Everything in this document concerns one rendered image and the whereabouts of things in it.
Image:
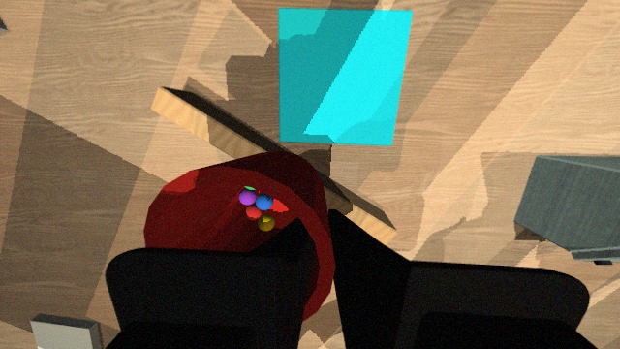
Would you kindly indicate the light wooden flat bar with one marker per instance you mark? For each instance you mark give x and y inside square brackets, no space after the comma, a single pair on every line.
[200,118]

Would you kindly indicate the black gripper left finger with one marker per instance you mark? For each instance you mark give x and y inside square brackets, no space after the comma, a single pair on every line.
[264,289]

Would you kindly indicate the blue marble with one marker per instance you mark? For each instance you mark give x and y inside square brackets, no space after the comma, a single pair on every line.
[264,201]

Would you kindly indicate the purple marble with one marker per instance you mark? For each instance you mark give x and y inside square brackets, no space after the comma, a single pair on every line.
[247,197]

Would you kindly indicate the olive-yellow marble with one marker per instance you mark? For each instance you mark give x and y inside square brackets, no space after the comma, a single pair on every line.
[266,222]

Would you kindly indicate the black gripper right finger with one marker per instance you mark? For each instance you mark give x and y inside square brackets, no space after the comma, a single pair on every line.
[382,295]

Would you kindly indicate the dark red marble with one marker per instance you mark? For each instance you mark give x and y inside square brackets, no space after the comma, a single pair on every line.
[252,212]

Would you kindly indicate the cream flat block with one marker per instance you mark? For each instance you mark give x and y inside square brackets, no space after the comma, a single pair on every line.
[56,332]

